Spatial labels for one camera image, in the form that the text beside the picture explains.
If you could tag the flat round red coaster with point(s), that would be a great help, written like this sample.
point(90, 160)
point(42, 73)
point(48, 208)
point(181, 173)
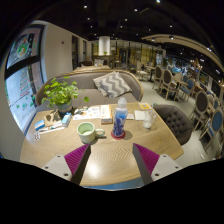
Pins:
point(118, 135)

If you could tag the potted green plant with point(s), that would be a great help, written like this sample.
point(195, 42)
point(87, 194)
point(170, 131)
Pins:
point(61, 94)

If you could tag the grey curved sofa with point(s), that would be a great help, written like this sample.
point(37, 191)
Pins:
point(90, 87)

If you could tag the blue tissue pack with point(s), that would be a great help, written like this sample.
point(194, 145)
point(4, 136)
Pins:
point(66, 119)

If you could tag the group of dining chairs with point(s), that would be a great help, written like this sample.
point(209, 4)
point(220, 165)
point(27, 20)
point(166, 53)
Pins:
point(196, 100)

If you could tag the small brown booklet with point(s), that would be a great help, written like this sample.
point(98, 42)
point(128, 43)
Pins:
point(106, 120)

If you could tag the clear drinking glass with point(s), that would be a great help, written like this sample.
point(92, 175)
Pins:
point(148, 119)

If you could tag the blue and white card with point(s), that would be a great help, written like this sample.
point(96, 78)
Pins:
point(39, 125)

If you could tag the clear bottle with blue label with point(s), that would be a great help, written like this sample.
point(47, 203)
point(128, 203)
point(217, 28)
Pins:
point(119, 118)

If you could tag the white printed menu sheet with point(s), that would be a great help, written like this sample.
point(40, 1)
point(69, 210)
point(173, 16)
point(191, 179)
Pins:
point(90, 112)

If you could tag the yellow card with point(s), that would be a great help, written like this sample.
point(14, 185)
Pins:
point(145, 106)

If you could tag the grey chevron cushion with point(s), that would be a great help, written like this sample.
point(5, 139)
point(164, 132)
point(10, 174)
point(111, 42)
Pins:
point(112, 84)

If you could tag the white napkin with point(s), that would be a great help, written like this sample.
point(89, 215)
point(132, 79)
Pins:
point(139, 115)

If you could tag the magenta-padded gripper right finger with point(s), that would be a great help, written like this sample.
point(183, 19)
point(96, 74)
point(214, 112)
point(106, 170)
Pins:
point(150, 160)

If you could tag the dark tufted armchair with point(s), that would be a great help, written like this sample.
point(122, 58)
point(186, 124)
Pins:
point(173, 121)

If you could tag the pale green mug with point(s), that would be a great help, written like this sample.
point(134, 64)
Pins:
point(87, 132)

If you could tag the ceiling spot lights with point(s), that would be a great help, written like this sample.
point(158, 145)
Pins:
point(150, 20)

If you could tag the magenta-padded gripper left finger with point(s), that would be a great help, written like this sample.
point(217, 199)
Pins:
point(74, 159)

